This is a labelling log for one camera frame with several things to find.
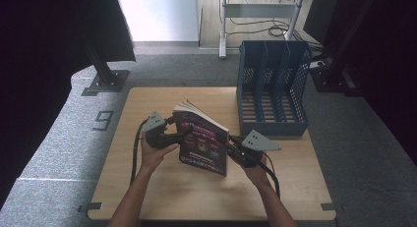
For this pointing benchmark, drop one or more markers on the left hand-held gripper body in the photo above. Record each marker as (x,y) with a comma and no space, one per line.
(157,140)

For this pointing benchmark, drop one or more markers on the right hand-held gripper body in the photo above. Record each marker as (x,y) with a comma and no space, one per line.
(257,142)

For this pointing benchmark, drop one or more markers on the purple paperback book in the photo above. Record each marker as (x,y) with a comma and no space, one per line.
(203,145)

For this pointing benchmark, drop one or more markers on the person's left hand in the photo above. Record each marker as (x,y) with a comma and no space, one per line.
(152,158)

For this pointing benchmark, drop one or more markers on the person's right hand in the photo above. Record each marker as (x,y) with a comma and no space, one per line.
(257,176)

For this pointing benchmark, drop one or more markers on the blue plastic file rack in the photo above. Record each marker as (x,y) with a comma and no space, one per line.
(273,127)

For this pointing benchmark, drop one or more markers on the black metal stand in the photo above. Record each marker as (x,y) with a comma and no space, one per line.
(109,80)
(331,78)

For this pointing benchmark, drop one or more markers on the black tape strip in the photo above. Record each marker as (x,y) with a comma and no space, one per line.
(328,206)
(91,206)

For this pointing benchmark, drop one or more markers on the white power strip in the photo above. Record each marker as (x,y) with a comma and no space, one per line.
(317,64)

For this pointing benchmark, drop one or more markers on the white board panel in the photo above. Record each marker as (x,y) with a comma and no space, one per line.
(157,14)

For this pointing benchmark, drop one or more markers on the black flat panel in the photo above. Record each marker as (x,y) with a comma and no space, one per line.
(316,15)

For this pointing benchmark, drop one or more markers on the dark curtain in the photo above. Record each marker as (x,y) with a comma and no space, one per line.
(393,63)
(36,63)

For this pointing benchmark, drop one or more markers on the white metal frame stand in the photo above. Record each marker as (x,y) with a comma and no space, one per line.
(259,11)

